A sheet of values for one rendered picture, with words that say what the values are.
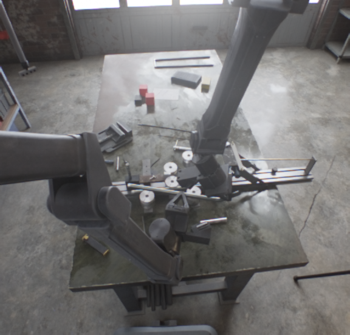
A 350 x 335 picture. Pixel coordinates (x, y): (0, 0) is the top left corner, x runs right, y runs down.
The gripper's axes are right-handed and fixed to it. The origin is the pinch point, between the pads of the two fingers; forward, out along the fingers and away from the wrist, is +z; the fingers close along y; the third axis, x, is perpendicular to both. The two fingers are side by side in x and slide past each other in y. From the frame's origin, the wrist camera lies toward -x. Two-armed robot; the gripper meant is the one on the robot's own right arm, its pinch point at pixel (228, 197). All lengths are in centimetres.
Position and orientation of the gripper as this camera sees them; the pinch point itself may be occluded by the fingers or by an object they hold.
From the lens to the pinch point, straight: 82.4
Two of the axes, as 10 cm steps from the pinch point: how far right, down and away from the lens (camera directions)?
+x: 8.5, -2.1, -4.8
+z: 4.9, 6.5, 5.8
